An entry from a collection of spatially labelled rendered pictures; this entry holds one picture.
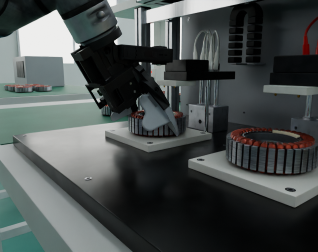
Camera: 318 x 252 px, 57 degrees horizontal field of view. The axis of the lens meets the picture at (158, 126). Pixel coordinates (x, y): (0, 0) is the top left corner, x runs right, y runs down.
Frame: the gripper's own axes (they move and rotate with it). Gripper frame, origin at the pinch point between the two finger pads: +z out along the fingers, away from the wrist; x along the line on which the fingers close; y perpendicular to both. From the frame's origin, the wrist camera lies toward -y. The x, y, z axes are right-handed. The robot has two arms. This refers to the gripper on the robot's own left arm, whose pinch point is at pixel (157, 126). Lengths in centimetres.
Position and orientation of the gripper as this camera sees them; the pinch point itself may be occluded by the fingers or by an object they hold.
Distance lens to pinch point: 56.9
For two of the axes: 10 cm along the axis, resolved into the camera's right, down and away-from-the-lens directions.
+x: 6.1, 1.5, -7.7
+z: 4.0, 7.9, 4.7
